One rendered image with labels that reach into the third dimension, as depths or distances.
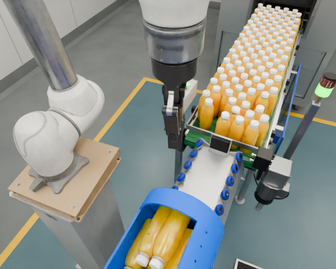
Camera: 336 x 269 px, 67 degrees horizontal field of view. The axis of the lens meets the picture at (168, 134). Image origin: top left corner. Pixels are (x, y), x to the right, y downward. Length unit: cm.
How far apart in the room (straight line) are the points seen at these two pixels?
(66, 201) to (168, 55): 78
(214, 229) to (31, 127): 66
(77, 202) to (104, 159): 20
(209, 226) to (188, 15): 60
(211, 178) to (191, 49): 89
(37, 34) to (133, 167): 170
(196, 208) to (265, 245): 142
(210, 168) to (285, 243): 114
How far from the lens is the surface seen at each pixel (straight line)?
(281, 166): 143
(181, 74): 40
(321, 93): 140
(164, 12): 35
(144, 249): 84
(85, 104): 101
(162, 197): 80
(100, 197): 123
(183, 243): 83
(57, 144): 96
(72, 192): 106
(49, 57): 92
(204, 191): 116
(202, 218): 78
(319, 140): 299
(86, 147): 116
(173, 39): 36
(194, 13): 35
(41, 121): 94
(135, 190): 225
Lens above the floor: 192
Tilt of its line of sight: 47 degrees down
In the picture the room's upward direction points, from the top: straight up
